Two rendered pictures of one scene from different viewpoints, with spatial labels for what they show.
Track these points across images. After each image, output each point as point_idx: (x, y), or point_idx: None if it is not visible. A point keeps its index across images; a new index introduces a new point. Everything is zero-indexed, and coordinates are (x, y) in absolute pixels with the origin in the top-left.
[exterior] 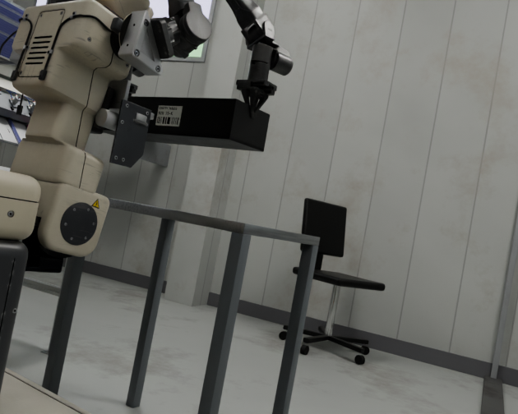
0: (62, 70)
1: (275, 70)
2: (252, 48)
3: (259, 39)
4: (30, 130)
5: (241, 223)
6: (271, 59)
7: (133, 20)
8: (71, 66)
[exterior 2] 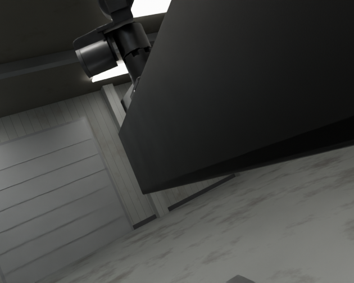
0: None
1: (112, 68)
2: (127, 19)
3: (132, 20)
4: None
5: (241, 275)
6: (115, 51)
7: None
8: None
